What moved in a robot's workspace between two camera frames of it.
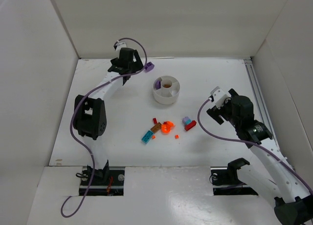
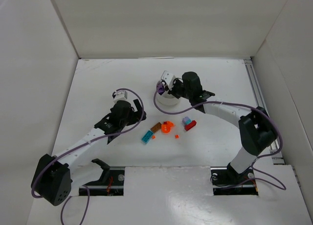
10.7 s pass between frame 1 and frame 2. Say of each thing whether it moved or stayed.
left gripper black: moved
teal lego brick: stayed
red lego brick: stayed
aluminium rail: stayed
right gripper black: moved
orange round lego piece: stayed
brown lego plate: stayed
